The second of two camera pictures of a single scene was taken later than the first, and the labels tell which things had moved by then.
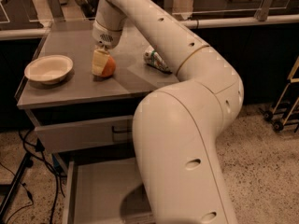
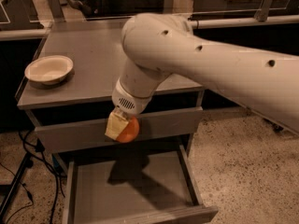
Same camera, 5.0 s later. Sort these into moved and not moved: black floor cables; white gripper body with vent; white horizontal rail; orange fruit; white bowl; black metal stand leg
Moved: orange fruit; white gripper body with vent
Not moved: white horizontal rail; black metal stand leg; black floor cables; white bowl
